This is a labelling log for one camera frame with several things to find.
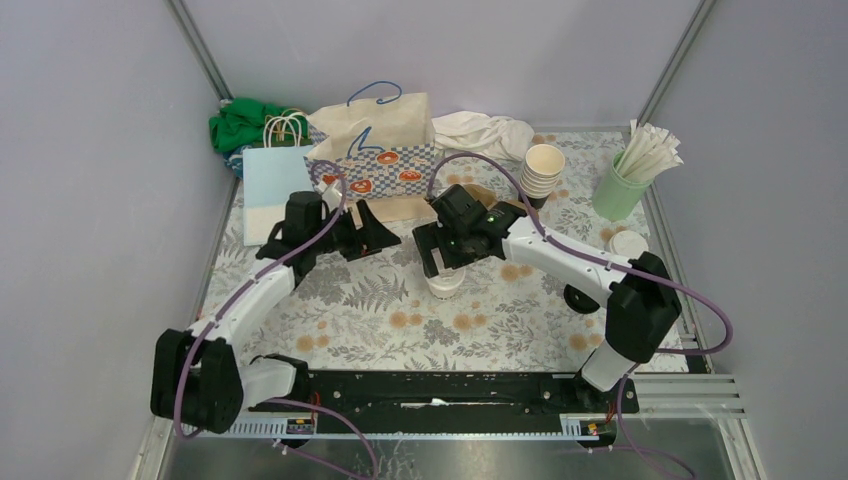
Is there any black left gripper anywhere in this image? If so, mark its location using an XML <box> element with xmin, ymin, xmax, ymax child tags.
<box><xmin>309</xmin><ymin>199</ymin><xmax>400</xmax><ymax>261</ymax></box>

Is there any white paper coffee cup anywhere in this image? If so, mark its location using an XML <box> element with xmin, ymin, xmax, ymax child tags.
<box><xmin>427</xmin><ymin>268</ymin><xmax>466</xmax><ymax>300</ymax></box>

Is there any blue checkered paper bag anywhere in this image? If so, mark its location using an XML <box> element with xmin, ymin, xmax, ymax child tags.
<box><xmin>304</xmin><ymin>81</ymin><xmax>444</xmax><ymax>222</ymax></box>

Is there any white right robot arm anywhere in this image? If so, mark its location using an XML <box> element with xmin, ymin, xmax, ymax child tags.
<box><xmin>413</xmin><ymin>185</ymin><xmax>682</xmax><ymax>412</ymax></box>

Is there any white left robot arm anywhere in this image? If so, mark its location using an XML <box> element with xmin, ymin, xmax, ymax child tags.
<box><xmin>150</xmin><ymin>191</ymin><xmax>401</xmax><ymax>434</ymax></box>

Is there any black coffee lid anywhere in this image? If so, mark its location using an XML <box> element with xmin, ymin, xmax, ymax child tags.
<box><xmin>563</xmin><ymin>285</ymin><xmax>600</xmax><ymax>315</ymax></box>

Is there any stack of brown cup carriers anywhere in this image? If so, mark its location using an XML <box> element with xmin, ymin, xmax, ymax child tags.
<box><xmin>466</xmin><ymin>184</ymin><xmax>531</xmax><ymax>217</ymax></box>

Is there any floral tablecloth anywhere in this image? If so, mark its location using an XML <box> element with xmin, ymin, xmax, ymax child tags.
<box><xmin>199</xmin><ymin>131</ymin><xmax>650</xmax><ymax>372</ymax></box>

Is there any white cloth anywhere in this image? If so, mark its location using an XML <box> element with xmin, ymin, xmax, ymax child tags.
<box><xmin>432</xmin><ymin>111</ymin><xmax>535</xmax><ymax>161</ymax></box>

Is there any stack of black paper cups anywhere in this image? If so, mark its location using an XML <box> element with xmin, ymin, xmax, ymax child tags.
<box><xmin>519</xmin><ymin>144</ymin><xmax>566</xmax><ymax>210</ymax></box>

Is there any light blue paper bag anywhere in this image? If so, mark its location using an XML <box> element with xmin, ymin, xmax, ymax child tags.
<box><xmin>243</xmin><ymin>111</ymin><xmax>313</xmax><ymax>247</ymax></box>

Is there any green straw holder cup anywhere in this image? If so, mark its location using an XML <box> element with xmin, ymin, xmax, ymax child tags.
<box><xmin>592</xmin><ymin>151</ymin><xmax>653</xmax><ymax>222</ymax></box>

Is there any stack of white lids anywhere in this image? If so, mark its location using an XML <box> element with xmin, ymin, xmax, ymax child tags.
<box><xmin>607</xmin><ymin>230</ymin><xmax>649</xmax><ymax>259</ymax></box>

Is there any green cloth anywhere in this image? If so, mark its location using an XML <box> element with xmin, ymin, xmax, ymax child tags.
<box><xmin>208</xmin><ymin>97</ymin><xmax>312</xmax><ymax>154</ymax></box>

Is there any bundle of white wrapped straws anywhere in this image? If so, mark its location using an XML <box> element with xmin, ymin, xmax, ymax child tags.
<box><xmin>612</xmin><ymin>119</ymin><xmax>684</xmax><ymax>183</ymax></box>

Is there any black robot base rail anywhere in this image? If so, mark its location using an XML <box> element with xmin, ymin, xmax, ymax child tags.
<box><xmin>289</xmin><ymin>360</ymin><xmax>640</xmax><ymax>435</ymax></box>

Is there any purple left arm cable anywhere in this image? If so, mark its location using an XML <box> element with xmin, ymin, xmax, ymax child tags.
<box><xmin>173</xmin><ymin>160</ymin><xmax>382</xmax><ymax>480</ymax></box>

